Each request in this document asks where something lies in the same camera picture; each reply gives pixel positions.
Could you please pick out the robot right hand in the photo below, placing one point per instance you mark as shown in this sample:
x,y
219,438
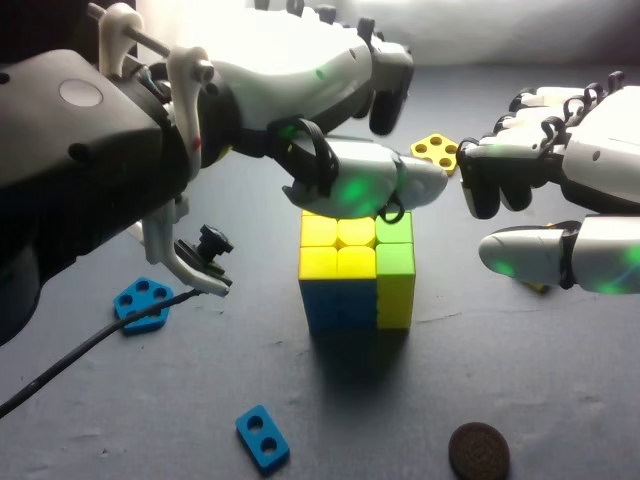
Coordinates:
x,y
600,150

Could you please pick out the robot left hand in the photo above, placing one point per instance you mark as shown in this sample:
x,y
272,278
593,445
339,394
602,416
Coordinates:
x,y
300,90

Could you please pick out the Rubik's cube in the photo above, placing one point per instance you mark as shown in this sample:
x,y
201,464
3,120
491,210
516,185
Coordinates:
x,y
350,295

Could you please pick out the yellow pentagon block with holes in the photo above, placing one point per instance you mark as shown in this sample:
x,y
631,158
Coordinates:
x,y
436,152

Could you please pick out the yellow rectangular block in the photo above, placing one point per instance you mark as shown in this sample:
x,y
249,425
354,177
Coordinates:
x,y
536,287

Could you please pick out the white padded backdrop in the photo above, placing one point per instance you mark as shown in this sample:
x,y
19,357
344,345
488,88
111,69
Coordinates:
x,y
500,30

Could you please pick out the grey table cloth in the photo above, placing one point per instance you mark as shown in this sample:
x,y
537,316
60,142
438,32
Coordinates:
x,y
450,360

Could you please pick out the blue pentagon block with holes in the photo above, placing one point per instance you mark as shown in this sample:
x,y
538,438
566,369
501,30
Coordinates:
x,y
142,300

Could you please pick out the brown chocolate sandwich cookie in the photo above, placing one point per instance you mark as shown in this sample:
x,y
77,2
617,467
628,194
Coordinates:
x,y
477,450

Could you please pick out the blue two-hole rectangular block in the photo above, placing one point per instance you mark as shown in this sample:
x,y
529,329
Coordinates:
x,y
262,432

